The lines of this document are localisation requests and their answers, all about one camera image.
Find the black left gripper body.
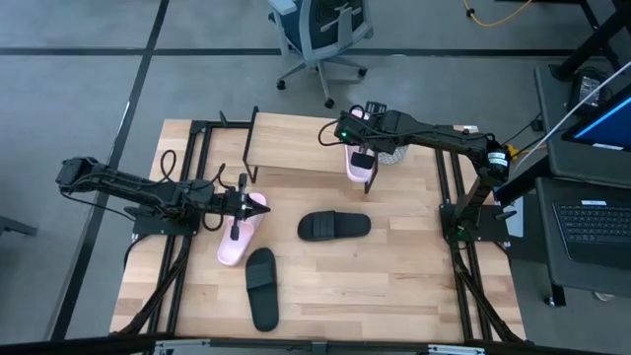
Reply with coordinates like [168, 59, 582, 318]
[214, 172, 249, 243]

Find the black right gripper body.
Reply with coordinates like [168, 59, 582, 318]
[350, 100, 387, 172]

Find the pink slide sandal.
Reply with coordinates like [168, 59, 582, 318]
[216, 191, 268, 267]
[343, 107, 380, 184]

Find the black slide sandal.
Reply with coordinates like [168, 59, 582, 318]
[296, 209, 373, 243]
[245, 247, 280, 333]

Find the green plant in patterned pot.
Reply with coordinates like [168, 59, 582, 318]
[377, 143, 411, 167]

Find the grey office chair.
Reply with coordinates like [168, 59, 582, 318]
[267, 0, 375, 110]

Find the black crossbar with silver brackets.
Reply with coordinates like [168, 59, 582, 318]
[0, 333, 631, 355]

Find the black side desk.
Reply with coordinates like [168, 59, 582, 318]
[495, 61, 631, 308]

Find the dark grey furniture foot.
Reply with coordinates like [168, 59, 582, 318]
[0, 215, 38, 239]

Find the black power adapter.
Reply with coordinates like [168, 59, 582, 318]
[566, 67, 615, 113]

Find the black laptop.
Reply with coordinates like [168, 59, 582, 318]
[550, 198, 631, 271]

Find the monitor with blue screen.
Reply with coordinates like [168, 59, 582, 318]
[561, 81, 631, 153]

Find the black table leg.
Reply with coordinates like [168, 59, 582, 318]
[550, 0, 631, 83]

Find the wooden shelf with black frame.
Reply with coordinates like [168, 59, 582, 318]
[238, 105, 380, 196]

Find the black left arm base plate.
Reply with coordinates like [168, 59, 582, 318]
[131, 204, 204, 238]

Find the black aluminium rig frame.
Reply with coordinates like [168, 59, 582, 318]
[110, 110, 527, 344]

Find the black cable bundle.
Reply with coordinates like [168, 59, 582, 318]
[451, 241, 525, 344]
[117, 235, 192, 336]

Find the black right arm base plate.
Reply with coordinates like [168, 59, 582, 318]
[440, 202, 512, 243]

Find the yellow floor cable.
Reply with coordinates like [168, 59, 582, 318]
[460, 0, 534, 29]

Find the white cable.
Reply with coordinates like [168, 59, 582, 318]
[515, 58, 631, 169]

